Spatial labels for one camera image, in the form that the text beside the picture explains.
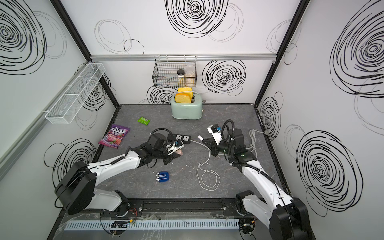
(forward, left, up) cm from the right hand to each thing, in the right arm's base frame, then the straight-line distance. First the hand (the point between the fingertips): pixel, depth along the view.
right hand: (205, 141), depth 76 cm
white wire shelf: (+19, +69, +16) cm, 74 cm away
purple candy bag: (+12, +60, -16) cm, 63 cm away
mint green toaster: (+33, +8, -12) cm, 36 cm away
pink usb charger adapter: (-2, +14, -8) cm, 16 cm away
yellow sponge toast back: (+39, +15, +2) cm, 42 cm away
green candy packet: (+27, +44, -17) cm, 54 cm away
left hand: (-1, +15, -11) cm, 19 cm away
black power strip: (+11, +12, -16) cm, 23 cm away
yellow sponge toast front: (+32, +14, 0) cm, 35 cm away
